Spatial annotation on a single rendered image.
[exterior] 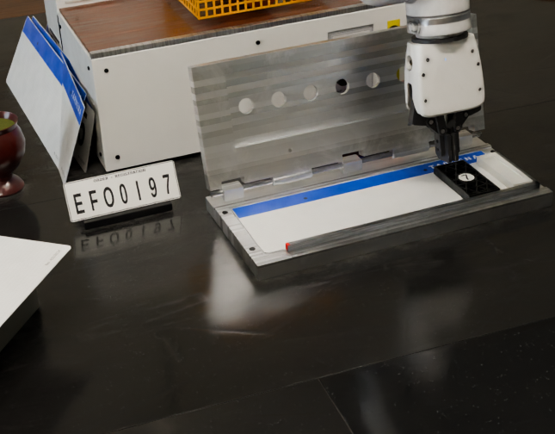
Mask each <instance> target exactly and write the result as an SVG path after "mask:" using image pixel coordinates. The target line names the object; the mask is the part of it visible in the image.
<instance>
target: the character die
mask: <svg viewBox="0 0 555 434"><path fill-rule="evenodd" d="M434 174H435V175H436V176H437V177H439V178H440V179H441V180H442V182H444V183H445V184H446V185H447V186H449V187H450V188H451V189H452V190H453V191H455V192H456V193H457V194H458V195H460V196H461V197H462V198H463V199H465V198H469V197H473V196H476V195H482V194H486V193H490V192H493V191H497V190H500V188H499V187H497V186H496V185H495V184H494V183H493V182H492V181H490V180H489V179H488V178H487V177H485V176H484V175H483V174H481V173H480V172H479V171H477V170H476V169H475V168H473V167H472V166H471V165H470V164H468V163H467V162H466V161H465V160H464V159H463V160H459V161H455V162H452V163H448V164H441V165H437V166H434Z"/></svg>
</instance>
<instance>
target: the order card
mask: <svg viewBox="0 0 555 434"><path fill-rule="evenodd" d="M63 187H64V192H65V199H66V202H67V207H68V210H69V215H70V218H71V222H75V221H79V220H86V219H89V218H94V217H97V216H101V215H105V214H112V213H116V212H120V211H124V210H128V209H132V208H139V207H143V206H146V205H151V204H154V203H159V202H165V201H169V200H173V199H177V198H180V197H181V193H180V190H179V185H178V181H177V176H176V169H175V165H174V161H173V160H170V161H166V162H162V163H157V164H150V165H146V166H142V167H138V168H133V169H130V170H122V171H118V172H114V173H109V174H106V175H101V176H97V177H90V178H86V179H82V180H77V181H74V182H69V183H64V184H63Z"/></svg>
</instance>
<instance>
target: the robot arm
mask: <svg viewBox="0 0 555 434"><path fill-rule="evenodd" d="M361 1H362V2H363V3H365V4H367V5H372V6H384V5H390V4H395V3H402V2H405V9H406V20H407V23H406V25H407V31H408V33H410V34H414V35H413V36H411V40H410V41H408V44H407V49H406V57H405V70H404V87H405V101H406V106H407V109H408V110H409V111H410V114H409V123H410V124H412V125H415V126H426V127H427V128H429V129H430V131H431V132H433V133H434V134H435V153H436V155H437V157H438V159H440V160H442V161H445V162H447V163H451V162H452V161H458V160H459V132H460V131H461V130H462V125H463V124H464V122H465V121H466V119H467V118H468V116H469V115H473V114H475V113H477V112H478V111H480V110H481V104H482V103H483V102H484V78H483V72H482V66H481V60H480V56H479V52H478V46H477V42H476V40H475V36H474V34H471V33H468V32H467V31H466V30H468V29H470V28H471V26H472V25H471V11H470V0H361ZM444 115H446V120H445V118H444Z"/></svg>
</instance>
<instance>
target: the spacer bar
mask: <svg viewBox="0 0 555 434"><path fill-rule="evenodd" d="M477 164H478V165H479V166H481V167H482V168H483V169H484V170H486V171H487V172H489V173H490V174H491V175H492V176H493V177H494V178H495V179H497V180H498V181H499V182H501V183H502V184H503V185H505V186H506V187H507V188H511V187H514V186H518V185H522V184H525V183H531V182H532V181H533V180H532V179H531V178H529V177H528V176H526V175H525V174H524V173H522V172H521V171H520V170H518V169H517V168H515V167H514V166H513V165H512V164H511V163H509V162H508V161H506V160H505V159H504V158H502V157H501V156H499V155H498V154H497V153H495V152H492V153H488V154H485V155H480V156H477Z"/></svg>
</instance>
